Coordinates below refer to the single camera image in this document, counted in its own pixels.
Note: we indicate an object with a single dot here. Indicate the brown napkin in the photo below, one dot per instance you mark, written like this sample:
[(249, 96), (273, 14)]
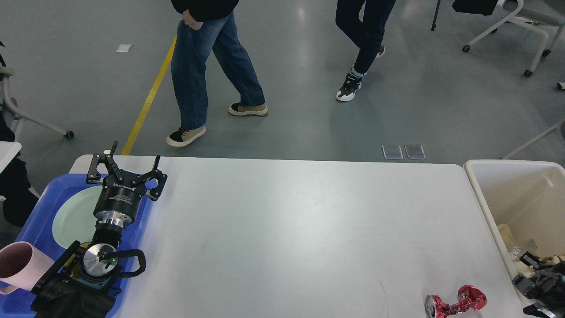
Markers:
[(554, 259)]

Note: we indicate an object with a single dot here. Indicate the beige plastic bin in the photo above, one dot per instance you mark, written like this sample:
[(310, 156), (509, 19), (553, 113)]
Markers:
[(528, 197)]

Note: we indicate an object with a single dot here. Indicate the mint green plate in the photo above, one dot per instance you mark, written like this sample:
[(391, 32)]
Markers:
[(75, 220)]

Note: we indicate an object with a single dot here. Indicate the foil sheet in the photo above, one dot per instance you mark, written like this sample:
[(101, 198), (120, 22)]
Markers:
[(518, 249)]

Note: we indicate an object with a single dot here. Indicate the pink mug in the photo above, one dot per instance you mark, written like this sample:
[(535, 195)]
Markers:
[(21, 266)]

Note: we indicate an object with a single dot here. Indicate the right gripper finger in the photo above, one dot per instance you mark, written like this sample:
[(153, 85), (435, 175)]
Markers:
[(535, 262), (524, 285)]

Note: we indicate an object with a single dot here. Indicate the person in black trousers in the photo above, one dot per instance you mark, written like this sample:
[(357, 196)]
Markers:
[(15, 188)]

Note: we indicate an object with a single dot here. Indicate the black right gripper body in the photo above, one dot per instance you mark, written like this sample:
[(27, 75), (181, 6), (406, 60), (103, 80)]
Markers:
[(547, 287)]

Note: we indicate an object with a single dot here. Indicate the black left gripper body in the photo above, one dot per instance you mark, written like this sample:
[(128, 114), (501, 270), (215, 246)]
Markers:
[(118, 204)]

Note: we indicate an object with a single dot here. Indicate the white office chair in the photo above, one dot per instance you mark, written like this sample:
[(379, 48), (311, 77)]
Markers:
[(543, 17)]

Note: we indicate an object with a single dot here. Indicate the blue plastic tray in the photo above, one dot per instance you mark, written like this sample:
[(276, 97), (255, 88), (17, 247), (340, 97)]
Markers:
[(38, 231)]

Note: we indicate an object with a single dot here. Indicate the white chair at left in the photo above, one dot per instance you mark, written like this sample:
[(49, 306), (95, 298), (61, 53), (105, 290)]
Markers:
[(20, 115)]

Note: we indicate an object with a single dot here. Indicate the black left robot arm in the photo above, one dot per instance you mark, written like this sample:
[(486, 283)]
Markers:
[(81, 283)]

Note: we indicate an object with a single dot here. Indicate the person in blue jeans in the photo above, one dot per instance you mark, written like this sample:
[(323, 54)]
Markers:
[(208, 26)]

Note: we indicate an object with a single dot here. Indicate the red candy wrapper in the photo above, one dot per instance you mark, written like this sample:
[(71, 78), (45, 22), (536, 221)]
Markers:
[(469, 298)]

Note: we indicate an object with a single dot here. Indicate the small white side table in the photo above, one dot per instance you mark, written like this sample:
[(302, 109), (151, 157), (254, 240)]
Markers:
[(8, 151)]

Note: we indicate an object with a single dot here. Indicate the brown paper bag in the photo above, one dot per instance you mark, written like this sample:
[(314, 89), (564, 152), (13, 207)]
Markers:
[(506, 235)]

